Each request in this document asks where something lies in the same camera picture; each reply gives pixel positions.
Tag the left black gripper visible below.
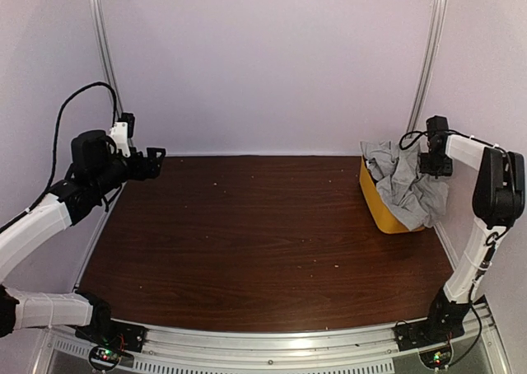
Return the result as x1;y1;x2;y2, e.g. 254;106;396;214
91;146;166;195

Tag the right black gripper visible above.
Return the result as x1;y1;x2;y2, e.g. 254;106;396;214
422;152;454;175

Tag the grey long sleeve shirt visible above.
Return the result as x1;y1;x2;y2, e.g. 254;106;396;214
360;141;449;230

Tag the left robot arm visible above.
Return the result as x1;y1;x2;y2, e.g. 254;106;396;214
1;122;166;344

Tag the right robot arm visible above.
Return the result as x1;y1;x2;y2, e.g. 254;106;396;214
421;130;525;343

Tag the yellow plastic bin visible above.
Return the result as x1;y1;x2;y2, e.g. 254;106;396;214
359;157;425;235

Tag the right circuit board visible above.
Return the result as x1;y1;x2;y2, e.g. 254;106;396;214
419;347;453;370

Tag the circuit board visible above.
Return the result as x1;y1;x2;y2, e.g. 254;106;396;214
419;347;453;370
88;346;122;372

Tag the left circuit board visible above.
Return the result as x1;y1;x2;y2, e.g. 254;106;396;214
88;346;122;372

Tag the right black cable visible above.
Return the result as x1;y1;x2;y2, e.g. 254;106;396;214
398;129;429;152

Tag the black cable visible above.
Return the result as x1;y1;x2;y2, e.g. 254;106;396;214
398;129;429;152
24;81;124;214

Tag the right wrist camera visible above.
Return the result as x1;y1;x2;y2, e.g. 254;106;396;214
426;115;449;140

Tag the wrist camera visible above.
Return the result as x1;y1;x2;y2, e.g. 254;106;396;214
426;115;449;140
110;112;135;158

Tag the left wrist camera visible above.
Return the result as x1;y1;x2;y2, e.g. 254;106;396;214
110;112;135;158

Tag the left black cable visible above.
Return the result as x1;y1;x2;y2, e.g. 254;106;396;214
24;81;124;214

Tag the right aluminium frame post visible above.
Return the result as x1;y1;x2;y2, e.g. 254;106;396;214
406;0;448;133

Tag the aluminium frame post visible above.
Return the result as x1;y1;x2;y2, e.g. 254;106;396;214
406;0;448;133
88;0;123;116

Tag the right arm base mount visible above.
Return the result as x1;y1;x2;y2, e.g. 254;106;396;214
393;320;465;352

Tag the left aluminium frame post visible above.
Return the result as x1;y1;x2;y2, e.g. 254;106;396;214
88;0;123;116

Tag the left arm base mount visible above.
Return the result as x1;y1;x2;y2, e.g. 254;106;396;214
72;320;147;353

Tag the front aluminium rail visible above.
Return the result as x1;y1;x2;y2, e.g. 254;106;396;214
40;303;503;374

